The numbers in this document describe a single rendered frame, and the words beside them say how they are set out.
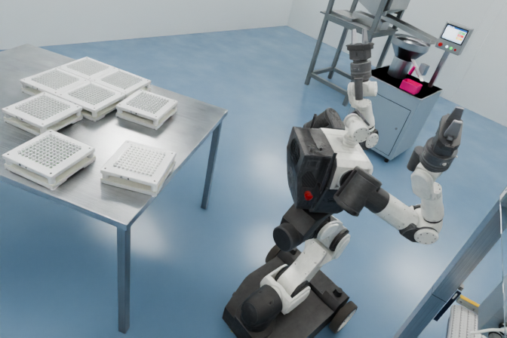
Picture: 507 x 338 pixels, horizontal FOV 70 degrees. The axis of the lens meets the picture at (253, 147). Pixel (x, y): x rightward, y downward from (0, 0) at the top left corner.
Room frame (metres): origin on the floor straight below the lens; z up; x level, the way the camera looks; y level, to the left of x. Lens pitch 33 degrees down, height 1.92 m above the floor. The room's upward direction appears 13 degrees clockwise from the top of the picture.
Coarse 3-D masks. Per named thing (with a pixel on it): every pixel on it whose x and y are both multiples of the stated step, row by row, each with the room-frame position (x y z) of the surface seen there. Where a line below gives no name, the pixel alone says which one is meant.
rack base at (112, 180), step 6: (174, 162) 1.35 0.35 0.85; (168, 168) 1.29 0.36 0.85; (102, 180) 1.12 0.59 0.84; (108, 180) 1.12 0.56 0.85; (114, 180) 1.13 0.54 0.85; (120, 180) 1.14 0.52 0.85; (126, 180) 1.15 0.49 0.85; (162, 180) 1.20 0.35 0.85; (120, 186) 1.12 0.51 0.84; (126, 186) 1.12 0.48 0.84; (132, 186) 1.12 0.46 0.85; (138, 186) 1.13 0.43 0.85; (144, 186) 1.14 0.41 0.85; (150, 186) 1.14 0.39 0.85; (144, 192) 1.12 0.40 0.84; (150, 192) 1.12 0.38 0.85; (156, 192) 1.12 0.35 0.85
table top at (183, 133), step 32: (0, 64) 1.91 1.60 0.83; (32, 64) 2.00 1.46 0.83; (0, 96) 1.58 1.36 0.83; (32, 96) 1.65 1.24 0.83; (0, 128) 1.32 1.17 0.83; (64, 128) 1.43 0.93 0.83; (96, 128) 1.50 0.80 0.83; (128, 128) 1.56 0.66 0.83; (160, 128) 1.63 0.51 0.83; (192, 128) 1.71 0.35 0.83; (0, 160) 1.12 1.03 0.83; (96, 160) 1.26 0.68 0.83; (32, 192) 1.01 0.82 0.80; (64, 192) 1.02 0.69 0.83; (96, 192) 1.06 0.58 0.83; (128, 192) 1.11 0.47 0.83; (128, 224) 0.95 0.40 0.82
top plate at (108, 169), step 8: (128, 144) 1.34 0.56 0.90; (136, 144) 1.35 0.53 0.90; (120, 152) 1.26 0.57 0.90; (168, 152) 1.35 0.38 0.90; (112, 160) 1.20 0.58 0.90; (120, 160) 1.21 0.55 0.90; (136, 160) 1.24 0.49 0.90; (168, 160) 1.29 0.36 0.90; (104, 168) 1.14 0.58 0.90; (112, 168) 1.15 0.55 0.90; (120, 168) 1.16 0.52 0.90; (128, 168) 1.17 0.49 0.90; (160, 168) 1.22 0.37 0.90; (112, 176) 1.12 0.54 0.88; (120, 176) 1.12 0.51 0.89; (128, 176) 1.13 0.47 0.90; (136, 176) 1.14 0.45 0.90; (144, 176) 1.15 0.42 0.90; (152, 176) 1.16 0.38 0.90; (160, 176) 1.17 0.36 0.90; (152, 184) 1.12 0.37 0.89
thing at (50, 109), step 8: (40, 96) 1.55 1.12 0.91; (24, 104) 1.44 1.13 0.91; (32, 104) 1.46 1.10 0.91; (40, 104) 1.47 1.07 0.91; (48, 104) 1.49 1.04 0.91; (56, 104) 1.50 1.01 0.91; (64, 104) 1.53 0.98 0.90; (32, 112) 1.40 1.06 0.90; (40, 112) 1.41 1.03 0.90; (48, 112) 1.42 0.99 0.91; (56, 112) 1.44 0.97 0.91
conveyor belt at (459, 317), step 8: (456, 312) 0.92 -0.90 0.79; (464, 312) 0.93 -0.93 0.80; (472, 312) 0.94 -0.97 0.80; (456, 320) 0.89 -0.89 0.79; (464, 320) 0.90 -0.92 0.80; (472, 320) 0.90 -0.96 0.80; (448, 328) 0.87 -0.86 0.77; (456, 328) 0.85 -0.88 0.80; (464, 328) 0.86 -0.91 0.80; (472, 328) 0.87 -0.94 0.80; (448, 336) 0.83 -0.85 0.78; (456, 336) 0.82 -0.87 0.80; (464, 336) 0.83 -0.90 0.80; (472, 336) 0.83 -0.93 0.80; (480, 336) 0.84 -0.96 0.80
